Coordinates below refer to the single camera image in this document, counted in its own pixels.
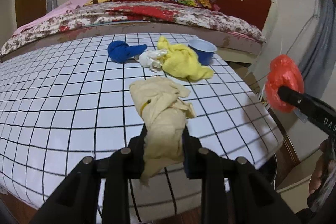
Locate blue rolled sock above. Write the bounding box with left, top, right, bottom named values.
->
left=107, top=40, right=147, bottom=63

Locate pink sheet on bed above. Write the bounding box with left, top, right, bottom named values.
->
left=12, top=0, right=92, bottom=38

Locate beige cloth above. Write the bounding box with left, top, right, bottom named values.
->
left=129, top=76, right=197, bottom=186

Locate red plastic bag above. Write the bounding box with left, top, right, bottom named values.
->
left=264, top=55, right=305, bottom=113

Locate white tissue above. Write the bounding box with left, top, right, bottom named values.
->
left=134, top=49, right=168, bottom=72

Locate black round trash bin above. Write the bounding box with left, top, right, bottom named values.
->
left=259, top=155, right=278, bottom=189

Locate white grid-pattern mattress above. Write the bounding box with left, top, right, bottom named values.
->
left=1, top=33, right=283, bottom=206

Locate person's right hand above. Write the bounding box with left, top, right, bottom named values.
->
left=309, top=139, right=335, bottom=195

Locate yellow fuzzy cloth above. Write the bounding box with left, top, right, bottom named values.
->
left=157, top=36, right=214, bottom=81

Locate bed with floral sheet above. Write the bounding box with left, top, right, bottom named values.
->
left=1, top=2, right=266, bottom=56

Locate grey cloth hanging on wall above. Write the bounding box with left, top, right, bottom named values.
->
left=299, top=0, right=335, bottom=97

